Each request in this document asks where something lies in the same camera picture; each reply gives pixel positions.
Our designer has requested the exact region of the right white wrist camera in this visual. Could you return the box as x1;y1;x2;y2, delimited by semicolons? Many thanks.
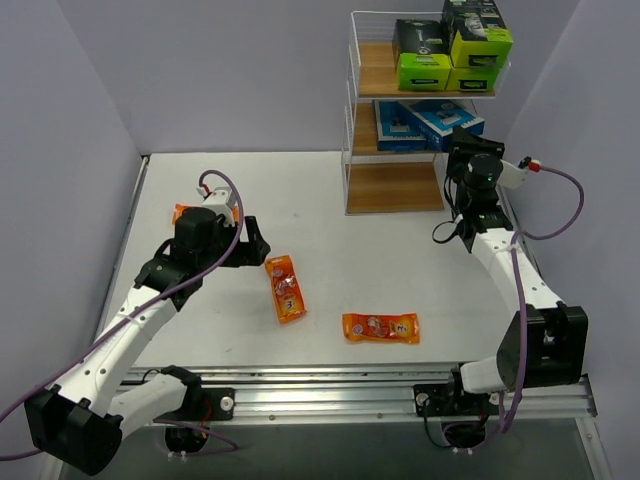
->
497;156;541;190

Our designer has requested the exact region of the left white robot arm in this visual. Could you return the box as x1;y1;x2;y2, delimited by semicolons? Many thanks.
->
24;207;270;475

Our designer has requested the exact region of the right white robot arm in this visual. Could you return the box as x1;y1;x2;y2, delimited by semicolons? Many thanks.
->
443;127;588;413

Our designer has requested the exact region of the aluminium mounting rail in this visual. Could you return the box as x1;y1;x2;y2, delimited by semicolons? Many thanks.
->
114;364;596;426

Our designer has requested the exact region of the black green razor pack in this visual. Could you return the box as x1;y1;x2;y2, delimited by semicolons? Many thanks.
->
392;19;451;91

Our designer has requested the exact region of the white wire wooden shelf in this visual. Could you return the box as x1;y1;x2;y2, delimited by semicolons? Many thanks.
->
340;10;511;215

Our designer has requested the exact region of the orange razor bag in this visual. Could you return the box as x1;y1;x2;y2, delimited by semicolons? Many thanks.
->
342;313;420;344
265;255;307;325
171;203;191;225

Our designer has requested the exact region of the blue white razor box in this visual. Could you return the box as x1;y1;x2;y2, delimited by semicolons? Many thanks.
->
372;100;427;153

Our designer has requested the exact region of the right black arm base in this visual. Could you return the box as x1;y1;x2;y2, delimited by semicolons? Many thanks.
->
412;384;463;417

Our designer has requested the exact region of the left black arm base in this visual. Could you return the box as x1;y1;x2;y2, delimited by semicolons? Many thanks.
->
198;387;236;422

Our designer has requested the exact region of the small black green razor box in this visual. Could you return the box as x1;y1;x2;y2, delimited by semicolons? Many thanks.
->
442;0;513;69

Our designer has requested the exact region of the tall green black razor box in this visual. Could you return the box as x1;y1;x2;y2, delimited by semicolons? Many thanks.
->
445;67;501;92

